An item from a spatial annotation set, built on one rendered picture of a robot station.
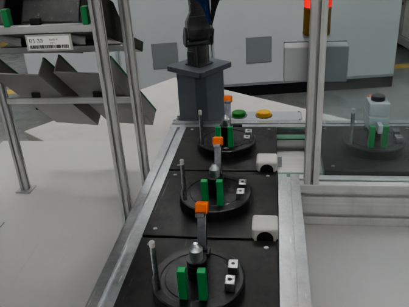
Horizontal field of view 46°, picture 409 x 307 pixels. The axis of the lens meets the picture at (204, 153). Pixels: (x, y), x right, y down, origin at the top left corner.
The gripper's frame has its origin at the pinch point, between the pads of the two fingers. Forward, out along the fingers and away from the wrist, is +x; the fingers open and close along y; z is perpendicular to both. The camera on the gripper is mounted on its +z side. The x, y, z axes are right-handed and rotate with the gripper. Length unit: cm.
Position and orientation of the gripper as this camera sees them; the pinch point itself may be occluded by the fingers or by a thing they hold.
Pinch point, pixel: (210, 10)
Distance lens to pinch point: 127.5
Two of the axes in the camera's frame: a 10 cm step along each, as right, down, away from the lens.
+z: -1.3, 4.5, -8.9
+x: 0.6, 8.9, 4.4
